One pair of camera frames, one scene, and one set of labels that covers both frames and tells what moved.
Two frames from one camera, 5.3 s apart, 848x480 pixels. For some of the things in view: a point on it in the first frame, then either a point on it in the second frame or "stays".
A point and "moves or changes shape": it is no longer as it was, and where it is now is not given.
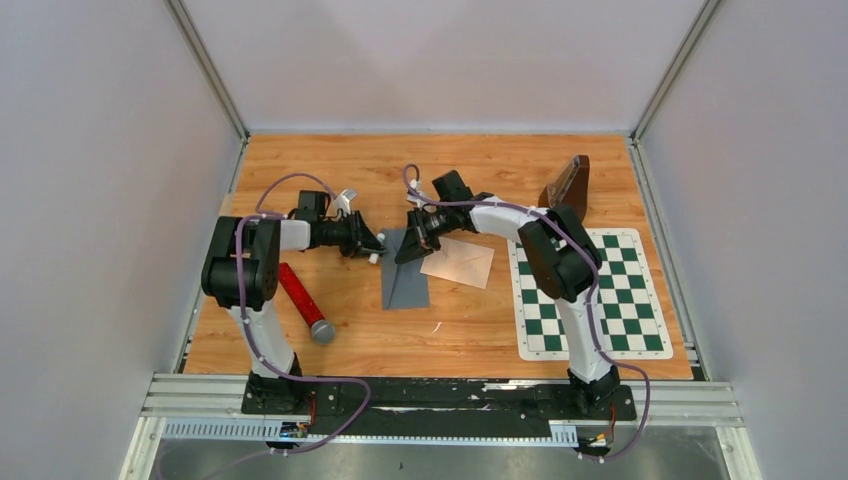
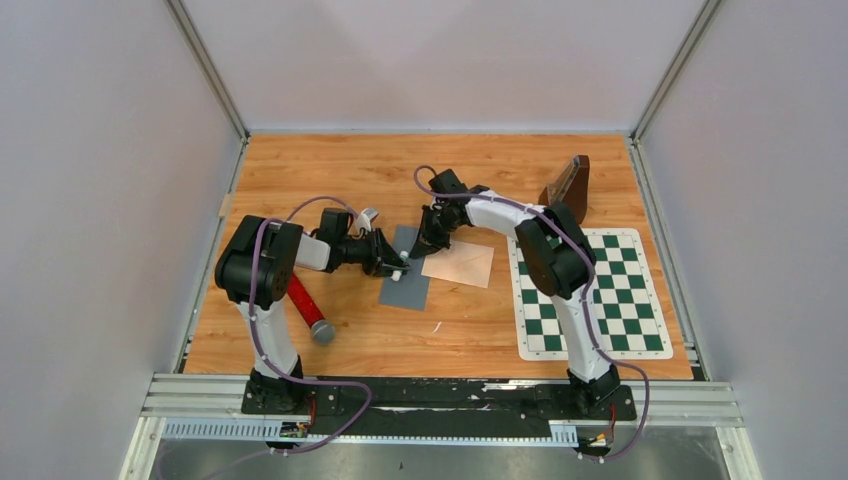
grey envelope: (404, 285) stays
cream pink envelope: (459, 261) stays
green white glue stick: (373, 257) moves or changes shape
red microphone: (322, 330) stays
